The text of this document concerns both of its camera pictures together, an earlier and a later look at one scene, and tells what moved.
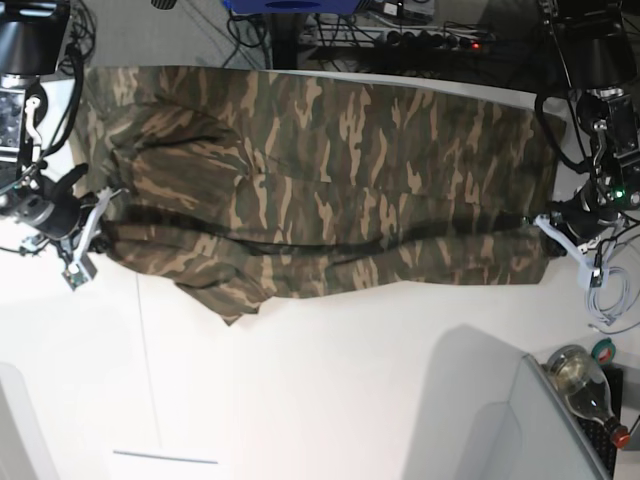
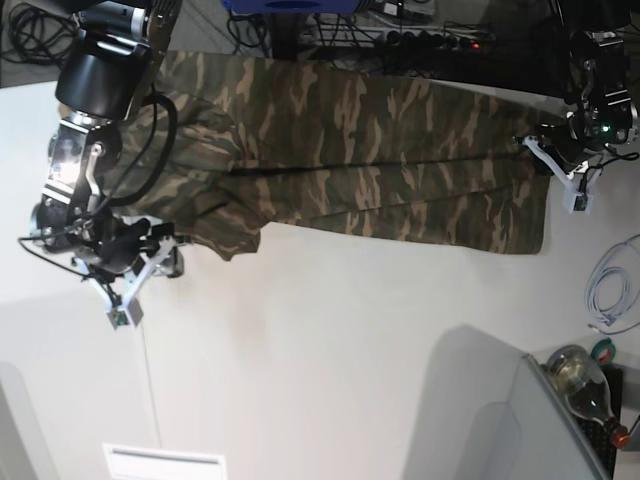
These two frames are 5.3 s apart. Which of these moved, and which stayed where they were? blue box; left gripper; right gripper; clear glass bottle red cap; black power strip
Moved: left gripper; right gripper
Stayed: black power strip; blue box; clear glass bottle red cap
